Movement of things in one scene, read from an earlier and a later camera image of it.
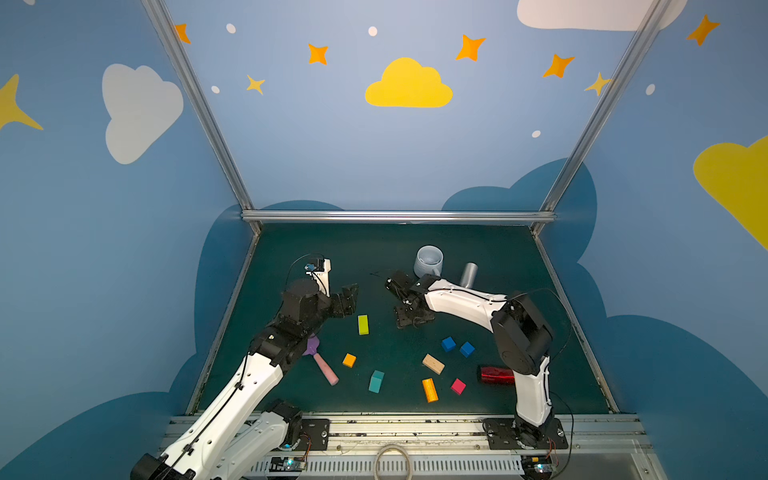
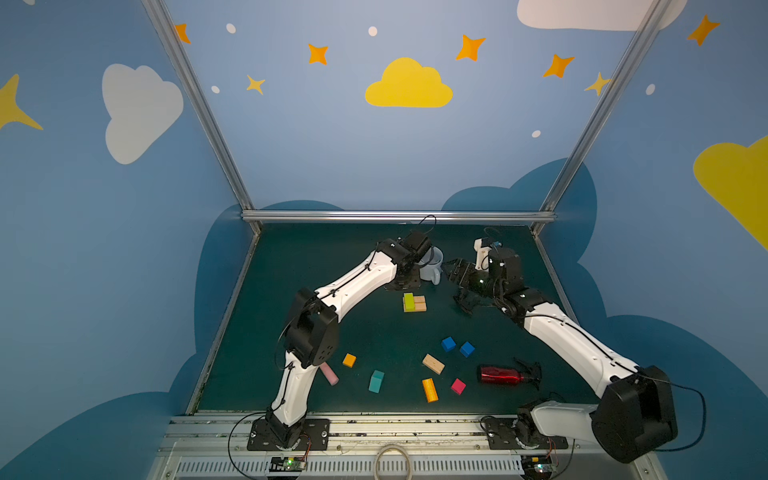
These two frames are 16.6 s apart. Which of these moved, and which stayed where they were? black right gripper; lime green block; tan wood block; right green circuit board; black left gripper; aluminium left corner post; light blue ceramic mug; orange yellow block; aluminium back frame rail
Moved: black right gripper; black left gripper; lime green block
Stayed: right green circuit board; aluminium left corner post; tan wood block; light blue ceramic mug; aluminium back frame rail; orange yellow block
